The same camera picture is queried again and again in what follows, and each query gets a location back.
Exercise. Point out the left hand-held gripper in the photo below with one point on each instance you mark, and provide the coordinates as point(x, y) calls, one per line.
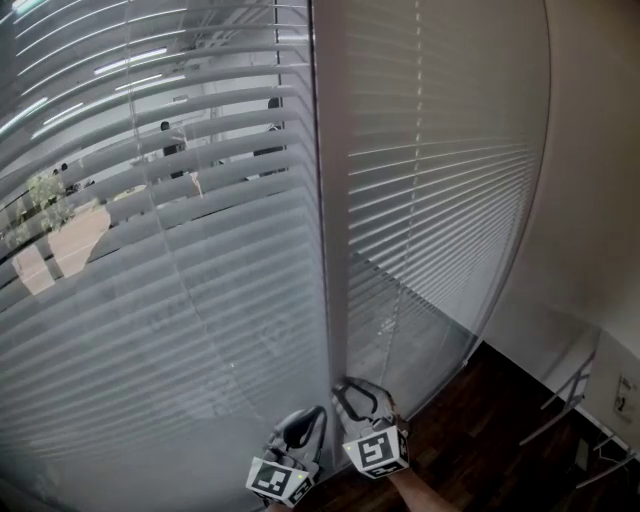
point(280, 475)

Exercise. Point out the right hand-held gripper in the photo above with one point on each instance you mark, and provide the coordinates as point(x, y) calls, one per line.
point(375, 447)

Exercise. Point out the wide grey window blinds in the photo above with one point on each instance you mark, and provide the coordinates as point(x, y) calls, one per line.
point(235, 280)

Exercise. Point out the narrow grey window blinds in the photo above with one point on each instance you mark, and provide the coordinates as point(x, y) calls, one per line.
point(465, 200)

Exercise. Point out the person's right forearm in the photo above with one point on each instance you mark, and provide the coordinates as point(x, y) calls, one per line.
point(417, 492)

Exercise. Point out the clear blinds tilt wand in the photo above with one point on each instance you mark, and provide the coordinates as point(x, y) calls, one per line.
point(165, 225)

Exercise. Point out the green leafy plant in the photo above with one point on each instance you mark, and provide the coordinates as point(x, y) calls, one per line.
point(42, 205)

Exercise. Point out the grey window frame post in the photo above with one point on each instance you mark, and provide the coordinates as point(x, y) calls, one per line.
point(332, 240)

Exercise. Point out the silver metal frame rack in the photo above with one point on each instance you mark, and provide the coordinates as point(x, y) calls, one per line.
point(565, 410)

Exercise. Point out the white wall panel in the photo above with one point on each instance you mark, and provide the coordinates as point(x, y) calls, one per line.
point(612, 385)

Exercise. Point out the white paper wall notice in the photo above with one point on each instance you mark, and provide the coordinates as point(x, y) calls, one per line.
point(625, 396)

